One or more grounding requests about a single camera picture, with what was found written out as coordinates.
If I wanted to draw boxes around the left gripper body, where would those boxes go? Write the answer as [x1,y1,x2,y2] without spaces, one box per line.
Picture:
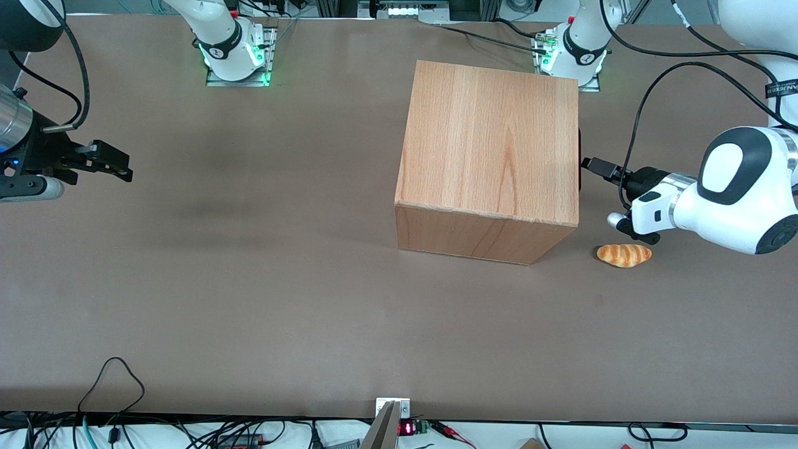
[622,165,678,246]

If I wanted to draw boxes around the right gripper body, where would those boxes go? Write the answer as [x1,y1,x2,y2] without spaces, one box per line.
[0,117,82,186]

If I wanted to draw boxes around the wooden drawer cabinet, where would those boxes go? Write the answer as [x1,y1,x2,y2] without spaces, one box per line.
[394,60,580,266]

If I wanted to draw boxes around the toy bread roll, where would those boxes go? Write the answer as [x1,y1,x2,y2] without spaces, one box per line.
[597,243,653,269]

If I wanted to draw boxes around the black device with light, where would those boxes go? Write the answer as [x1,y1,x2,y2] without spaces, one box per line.
[357,0,501,23]

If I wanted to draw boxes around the orange black device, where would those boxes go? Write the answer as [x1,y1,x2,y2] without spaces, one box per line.
[217,433,264,449]

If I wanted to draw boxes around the red black clip leads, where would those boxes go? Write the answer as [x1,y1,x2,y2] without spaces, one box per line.
[429,420,478,449]

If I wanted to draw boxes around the wooden beam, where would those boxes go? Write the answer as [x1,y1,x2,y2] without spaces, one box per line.
[358,401,401,449]

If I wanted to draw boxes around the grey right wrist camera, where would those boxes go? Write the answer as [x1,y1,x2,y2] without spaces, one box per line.
[0,176,65,202]

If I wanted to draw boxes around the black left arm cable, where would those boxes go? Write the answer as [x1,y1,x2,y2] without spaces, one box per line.
[600,0,798,85]
[618,60,798,211]

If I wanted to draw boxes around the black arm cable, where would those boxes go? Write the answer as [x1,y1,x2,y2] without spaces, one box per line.
[7,16,90,129]
[600,0,798,85]
[618,60,798,211]

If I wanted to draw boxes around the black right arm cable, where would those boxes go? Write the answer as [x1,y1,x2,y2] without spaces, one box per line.
[7,16,90,129]

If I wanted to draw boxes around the black cable to base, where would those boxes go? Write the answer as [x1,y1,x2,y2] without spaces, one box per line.
[433,20,550,54]

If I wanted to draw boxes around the thin black cable loop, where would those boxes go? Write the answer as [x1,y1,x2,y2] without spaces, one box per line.
[76,357,146,416]

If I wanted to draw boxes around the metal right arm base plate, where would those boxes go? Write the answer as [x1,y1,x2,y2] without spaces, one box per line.
[205,25,279,87]

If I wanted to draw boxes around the black coiled cable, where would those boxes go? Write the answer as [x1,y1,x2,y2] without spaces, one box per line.
[627,422,690,443]

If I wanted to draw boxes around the tangled black cable bundle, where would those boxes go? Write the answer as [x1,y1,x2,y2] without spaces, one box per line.
[0,410,315,449]

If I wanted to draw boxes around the small metal bracket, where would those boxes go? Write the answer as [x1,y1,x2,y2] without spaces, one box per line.
[375,397,412,420]

